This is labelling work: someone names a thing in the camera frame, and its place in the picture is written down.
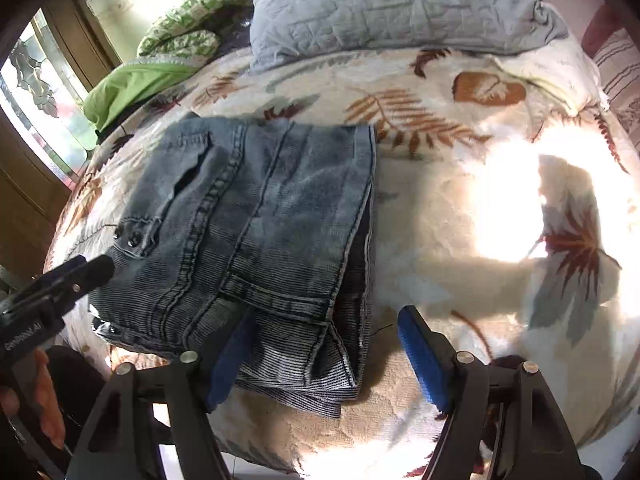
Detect grey quilted blanket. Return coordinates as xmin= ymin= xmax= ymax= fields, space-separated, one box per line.
xmin=247 ymin=0 xmax=571 ymax=73

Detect plain green cloth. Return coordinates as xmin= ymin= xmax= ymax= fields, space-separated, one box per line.
xmin=82 ymin=57 xmax=201 ymax=133

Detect person's left hand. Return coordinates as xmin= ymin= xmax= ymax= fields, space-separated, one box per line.
xmin=0 ymin=349 xmax=67 ymax=452

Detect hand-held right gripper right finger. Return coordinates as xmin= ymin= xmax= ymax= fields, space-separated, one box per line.
xmin=397 ymin=304 xmax=587 ymax=480

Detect stained glass window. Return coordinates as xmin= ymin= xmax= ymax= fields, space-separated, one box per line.
xmin=0 ymin=7 xmax=98 ymax=183

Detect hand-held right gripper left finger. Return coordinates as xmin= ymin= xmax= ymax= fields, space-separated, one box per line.
xmin=65 ymin=309 xmax=259 ymax=480

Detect cream leaf print blanket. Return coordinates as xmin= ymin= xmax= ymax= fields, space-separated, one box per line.
xmin=44 ymin=25 xmax=640 ymax=476

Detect green patterned pillow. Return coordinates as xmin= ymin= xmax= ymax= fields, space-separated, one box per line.
xmin=136 ymin=0 xmax=261 ymax=61

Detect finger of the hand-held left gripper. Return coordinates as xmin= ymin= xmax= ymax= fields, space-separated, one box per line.
xmin=47 ymin=254 xmax=117 ymax=302
xmin=9 ymin=255 xmax=89 ymax=306

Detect blue denim pants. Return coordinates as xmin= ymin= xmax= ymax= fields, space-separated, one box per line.
xmin=89 ymin=112 xmax=378 ymax=420

